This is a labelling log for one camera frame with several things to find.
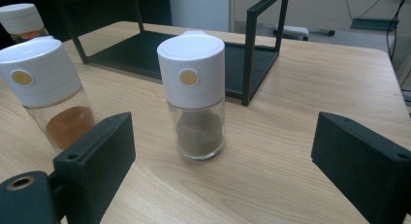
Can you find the black metal rack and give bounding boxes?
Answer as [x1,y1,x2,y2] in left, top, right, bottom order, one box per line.
[54,0,291,108]

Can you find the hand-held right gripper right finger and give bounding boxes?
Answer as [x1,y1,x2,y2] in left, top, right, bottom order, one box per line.
[310,111,411,224]

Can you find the grey powder spice jar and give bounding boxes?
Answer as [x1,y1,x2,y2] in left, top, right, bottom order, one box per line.
[156,30,227,161]

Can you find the dark flat box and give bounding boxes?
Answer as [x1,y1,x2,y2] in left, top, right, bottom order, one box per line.
[350,16,399,32]

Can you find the orange powder spice jar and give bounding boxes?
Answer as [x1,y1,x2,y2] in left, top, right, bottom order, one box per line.
[0,35,97,152]

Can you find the tan powder spice jar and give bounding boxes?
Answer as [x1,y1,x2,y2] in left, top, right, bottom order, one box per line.
[0,3,49,45]

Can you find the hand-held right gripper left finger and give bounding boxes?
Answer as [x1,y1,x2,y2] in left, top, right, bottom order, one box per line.
[52,112,137,224]

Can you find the black cables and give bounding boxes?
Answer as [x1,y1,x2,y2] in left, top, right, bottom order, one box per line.
[385,0,411,61]

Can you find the white power strip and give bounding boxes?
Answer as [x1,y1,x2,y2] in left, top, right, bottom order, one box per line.
[272,24,310,42]

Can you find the black plug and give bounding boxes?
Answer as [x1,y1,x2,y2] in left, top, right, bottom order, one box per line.
[308,28,336,37]

